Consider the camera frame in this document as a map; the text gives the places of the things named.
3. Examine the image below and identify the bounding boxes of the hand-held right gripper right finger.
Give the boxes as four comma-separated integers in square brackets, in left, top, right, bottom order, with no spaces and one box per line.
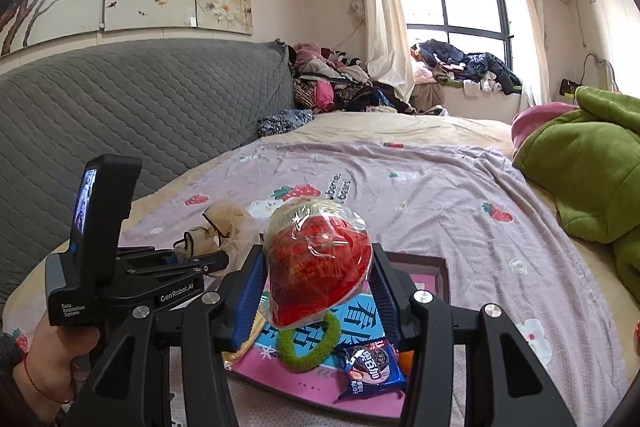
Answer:
[369,243,571,427]

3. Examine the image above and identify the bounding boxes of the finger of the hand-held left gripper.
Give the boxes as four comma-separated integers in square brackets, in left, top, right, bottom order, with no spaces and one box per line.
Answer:
[117,244,188,268]
[125,252,231,280]

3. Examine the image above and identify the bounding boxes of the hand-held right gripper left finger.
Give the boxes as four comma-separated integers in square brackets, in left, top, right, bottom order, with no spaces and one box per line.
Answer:
[75,244,271,427]

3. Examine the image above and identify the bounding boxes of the beige mesh scrunchie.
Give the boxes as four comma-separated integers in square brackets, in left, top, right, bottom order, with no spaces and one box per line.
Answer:
[181,201,262,279]

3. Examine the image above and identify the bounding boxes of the shallow brown cardboard box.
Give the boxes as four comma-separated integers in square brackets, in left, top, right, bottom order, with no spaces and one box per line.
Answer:
[222,252,451,420]

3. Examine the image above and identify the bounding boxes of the red heart-shaped candy pack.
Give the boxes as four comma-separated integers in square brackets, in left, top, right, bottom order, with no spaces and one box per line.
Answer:
[262,202,375,330]

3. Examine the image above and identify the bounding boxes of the green fuzzy hair ring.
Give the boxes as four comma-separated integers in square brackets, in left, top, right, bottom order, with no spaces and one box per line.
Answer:
[277,311,342,373]

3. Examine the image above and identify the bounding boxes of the person's left hand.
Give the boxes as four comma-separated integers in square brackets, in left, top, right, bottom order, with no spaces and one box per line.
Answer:
[30,324,101,402]

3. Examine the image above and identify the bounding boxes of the pink and blue book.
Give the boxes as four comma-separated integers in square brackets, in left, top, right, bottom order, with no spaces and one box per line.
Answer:
[225,267,441,408]

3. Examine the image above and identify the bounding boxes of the yellow snack packet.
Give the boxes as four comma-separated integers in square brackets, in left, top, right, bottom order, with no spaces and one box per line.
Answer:
[222,302,273,370]

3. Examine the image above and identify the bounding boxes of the blue cookie packet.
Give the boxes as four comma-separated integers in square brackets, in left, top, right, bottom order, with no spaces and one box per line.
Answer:
[335,339,408,403]

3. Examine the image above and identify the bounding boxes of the grey quilted headboard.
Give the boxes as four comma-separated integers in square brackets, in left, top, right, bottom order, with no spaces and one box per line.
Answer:
[0,39,296,318]

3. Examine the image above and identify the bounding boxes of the dark patterned cloth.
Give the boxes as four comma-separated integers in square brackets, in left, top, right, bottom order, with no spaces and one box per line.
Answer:
[257,109,313,138]

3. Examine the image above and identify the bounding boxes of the pile of clothes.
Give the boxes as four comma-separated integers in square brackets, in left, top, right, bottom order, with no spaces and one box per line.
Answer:
[292,42,416,115]

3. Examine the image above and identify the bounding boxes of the pink blanket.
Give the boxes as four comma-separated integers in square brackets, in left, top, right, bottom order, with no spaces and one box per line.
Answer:
[510,102,581,152]

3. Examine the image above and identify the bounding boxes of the green fleece blanket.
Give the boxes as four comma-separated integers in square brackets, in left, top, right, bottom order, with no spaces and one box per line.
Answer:
[512,86,640,293]

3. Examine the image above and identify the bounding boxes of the dark clothes on windowsill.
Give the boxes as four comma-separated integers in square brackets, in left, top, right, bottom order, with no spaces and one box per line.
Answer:
[410,39,523,95]

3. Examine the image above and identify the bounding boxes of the cream curtain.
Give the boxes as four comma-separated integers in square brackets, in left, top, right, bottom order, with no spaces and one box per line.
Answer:
[345,0,416,102]
[500,0,551,108]

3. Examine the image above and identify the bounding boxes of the red string bracelet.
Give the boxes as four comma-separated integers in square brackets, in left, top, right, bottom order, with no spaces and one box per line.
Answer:
[24,349,73,405]

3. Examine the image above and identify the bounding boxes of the white hose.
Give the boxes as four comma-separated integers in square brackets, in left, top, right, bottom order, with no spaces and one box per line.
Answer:
[582,52,618,92]

